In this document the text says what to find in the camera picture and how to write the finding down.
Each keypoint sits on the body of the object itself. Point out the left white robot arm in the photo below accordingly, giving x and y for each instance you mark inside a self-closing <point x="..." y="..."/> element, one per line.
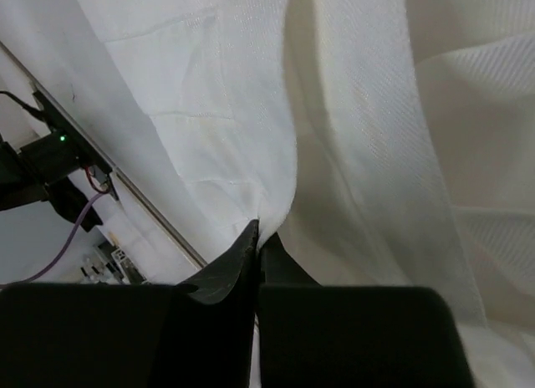
<point x="39" y="172"/>

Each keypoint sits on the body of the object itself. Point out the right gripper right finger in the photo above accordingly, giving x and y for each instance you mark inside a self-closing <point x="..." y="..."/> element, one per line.
<point x="354" y="336"/>

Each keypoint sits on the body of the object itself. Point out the white pleated skirt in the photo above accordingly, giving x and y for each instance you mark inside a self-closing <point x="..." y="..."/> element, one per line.
<point x="386" y="142"/>

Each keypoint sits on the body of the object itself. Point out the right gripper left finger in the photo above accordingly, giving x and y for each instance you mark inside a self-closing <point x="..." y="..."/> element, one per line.
<point x="197" y="333"/>

